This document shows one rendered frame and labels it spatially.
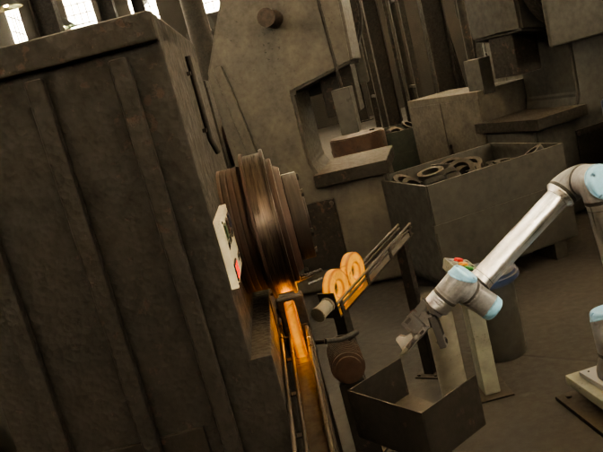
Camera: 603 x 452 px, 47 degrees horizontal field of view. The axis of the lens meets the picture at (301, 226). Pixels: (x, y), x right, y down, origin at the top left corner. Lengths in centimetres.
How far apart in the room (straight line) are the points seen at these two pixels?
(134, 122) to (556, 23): 401
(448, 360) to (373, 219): 201
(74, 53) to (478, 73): 461
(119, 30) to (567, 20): 409
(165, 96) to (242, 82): 322
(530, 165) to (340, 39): 149
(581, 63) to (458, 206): 192
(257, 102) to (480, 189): 164
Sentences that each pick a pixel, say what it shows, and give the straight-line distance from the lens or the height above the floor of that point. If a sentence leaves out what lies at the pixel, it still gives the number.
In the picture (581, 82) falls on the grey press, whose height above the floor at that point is 100.
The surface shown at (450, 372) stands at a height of 18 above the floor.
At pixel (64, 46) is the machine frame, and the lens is 170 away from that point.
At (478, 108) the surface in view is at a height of 96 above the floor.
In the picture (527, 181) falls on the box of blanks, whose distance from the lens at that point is 460.
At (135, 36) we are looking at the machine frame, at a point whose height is 171.
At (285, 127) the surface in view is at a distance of 484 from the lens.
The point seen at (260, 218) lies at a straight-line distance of 196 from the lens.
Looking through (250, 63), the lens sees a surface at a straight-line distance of 486.
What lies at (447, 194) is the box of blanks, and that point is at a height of 65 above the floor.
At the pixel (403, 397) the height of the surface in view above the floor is 61.
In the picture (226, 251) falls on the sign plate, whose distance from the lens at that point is 172.
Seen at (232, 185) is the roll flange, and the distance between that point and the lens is 205.
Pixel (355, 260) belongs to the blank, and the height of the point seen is 76.
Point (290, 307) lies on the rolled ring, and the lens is 222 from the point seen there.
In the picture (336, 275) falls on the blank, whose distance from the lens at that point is 271.
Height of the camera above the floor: 151
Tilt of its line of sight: 11 degrees down
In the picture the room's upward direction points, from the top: 14 degrees counter-clockwise
